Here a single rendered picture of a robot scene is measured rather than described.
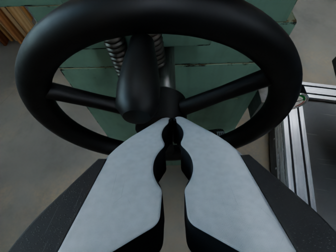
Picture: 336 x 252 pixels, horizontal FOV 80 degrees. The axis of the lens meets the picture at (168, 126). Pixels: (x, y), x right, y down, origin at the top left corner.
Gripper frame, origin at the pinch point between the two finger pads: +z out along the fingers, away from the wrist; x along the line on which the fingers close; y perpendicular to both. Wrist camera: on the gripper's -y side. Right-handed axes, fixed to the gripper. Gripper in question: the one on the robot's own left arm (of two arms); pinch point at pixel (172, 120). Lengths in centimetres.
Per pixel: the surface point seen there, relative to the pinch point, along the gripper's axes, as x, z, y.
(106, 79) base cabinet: -14.6, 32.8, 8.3
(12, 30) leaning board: -111, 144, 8
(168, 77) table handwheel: -0.5, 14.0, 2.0
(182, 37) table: 1.4, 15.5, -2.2
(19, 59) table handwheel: -11.3, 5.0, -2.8
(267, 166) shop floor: 47, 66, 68
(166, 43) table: -0.5, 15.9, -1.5
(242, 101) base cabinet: 17.9, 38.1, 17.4
